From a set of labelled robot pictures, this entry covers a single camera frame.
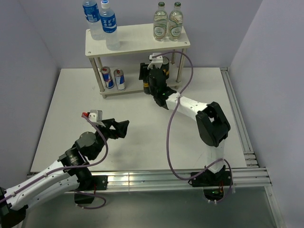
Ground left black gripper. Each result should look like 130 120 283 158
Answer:
91 118 129 159

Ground dark coffee can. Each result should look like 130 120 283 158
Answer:
143 80 151 95
162 56 170 79

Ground Red Bull can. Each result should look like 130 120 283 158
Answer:
114 69 125 91
101 66 114 89

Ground blue-label water bottle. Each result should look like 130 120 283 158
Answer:
83 0 105 40
100 0 120 50

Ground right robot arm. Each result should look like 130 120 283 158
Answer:
139 63 232 187

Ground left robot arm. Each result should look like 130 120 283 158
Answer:
0 118 130 228

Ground white two-tier shelf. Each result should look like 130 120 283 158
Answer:
85 24 190 98

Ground left green-cap glass bottle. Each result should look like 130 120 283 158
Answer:
153 2 168 41

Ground green-cap glass bottle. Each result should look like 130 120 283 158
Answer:
167 2 183 41
153 2 168 41

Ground right green-cap glass bottle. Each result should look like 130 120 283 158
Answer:
167 2 183 41

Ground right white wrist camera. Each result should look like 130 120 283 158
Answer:
147 53 163 70

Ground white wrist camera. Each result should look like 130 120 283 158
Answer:
82 110 105 127
147 53 163 70

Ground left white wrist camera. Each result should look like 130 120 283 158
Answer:
82 110 105 127

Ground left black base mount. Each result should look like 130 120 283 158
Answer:
73 175 108 210

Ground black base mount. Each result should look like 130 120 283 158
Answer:
73 175 108 210
188 166 233 204

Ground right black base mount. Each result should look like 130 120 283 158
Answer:
188 166 233 204

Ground aluminium right side rail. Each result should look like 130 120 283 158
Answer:
220 67 261 168

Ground aluminium rail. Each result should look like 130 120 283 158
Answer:
220 67 261 168
92 168 272 192

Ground aluminium front rail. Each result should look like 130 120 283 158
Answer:
92 168 272 192

